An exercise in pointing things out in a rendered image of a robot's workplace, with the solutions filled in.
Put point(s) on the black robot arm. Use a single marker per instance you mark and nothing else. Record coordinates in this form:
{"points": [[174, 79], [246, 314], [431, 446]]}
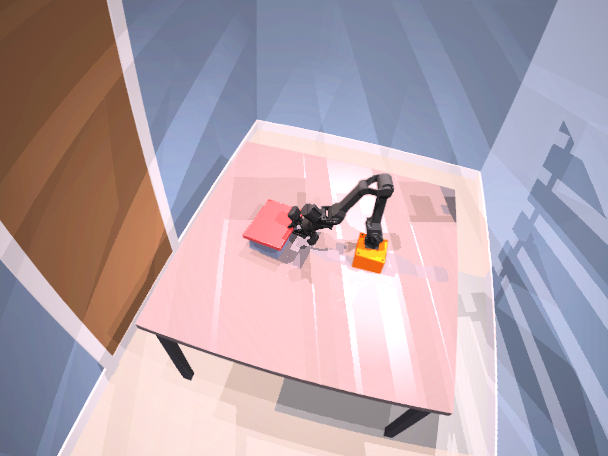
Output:
{"points": [[337, 212]]}

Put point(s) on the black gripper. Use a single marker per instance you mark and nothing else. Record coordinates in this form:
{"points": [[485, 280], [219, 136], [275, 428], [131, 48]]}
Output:
{"points": [[307, 228]]}

